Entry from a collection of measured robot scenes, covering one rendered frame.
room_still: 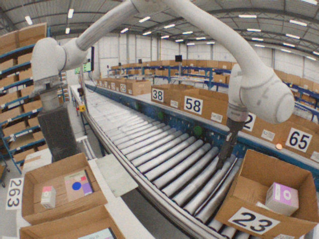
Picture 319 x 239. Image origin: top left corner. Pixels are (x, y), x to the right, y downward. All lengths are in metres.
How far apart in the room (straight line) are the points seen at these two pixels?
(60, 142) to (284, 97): 0.89
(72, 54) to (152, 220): 1.42
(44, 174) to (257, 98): 0.90
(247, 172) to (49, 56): 1.12
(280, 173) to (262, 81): 0.50
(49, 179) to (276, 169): 1.13
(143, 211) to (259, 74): 1.34
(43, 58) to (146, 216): 1.42
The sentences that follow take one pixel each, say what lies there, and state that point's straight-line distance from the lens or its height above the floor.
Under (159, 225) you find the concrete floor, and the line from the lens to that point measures 1.29.
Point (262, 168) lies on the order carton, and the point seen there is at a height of 0.85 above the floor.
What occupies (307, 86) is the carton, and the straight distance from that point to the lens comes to 5.56.
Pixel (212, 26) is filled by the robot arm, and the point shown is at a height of 1.35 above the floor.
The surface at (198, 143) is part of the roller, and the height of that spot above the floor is 0.75.
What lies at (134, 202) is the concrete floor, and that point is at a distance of 1.42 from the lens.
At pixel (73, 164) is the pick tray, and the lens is 0.74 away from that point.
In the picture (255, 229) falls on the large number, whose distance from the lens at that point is 0.54.
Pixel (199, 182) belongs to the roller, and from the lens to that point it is 0.63.
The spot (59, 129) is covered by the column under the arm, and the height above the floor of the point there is 0.97.
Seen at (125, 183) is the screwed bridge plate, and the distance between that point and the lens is 0.61.
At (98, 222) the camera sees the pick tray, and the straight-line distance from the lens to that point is 0.53.
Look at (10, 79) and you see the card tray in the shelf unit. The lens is 1.92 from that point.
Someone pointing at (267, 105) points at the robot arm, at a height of 1.18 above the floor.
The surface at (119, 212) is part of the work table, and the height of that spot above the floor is 0.75.
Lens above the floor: 1.22
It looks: 23 degrees down
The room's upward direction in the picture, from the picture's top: straight up
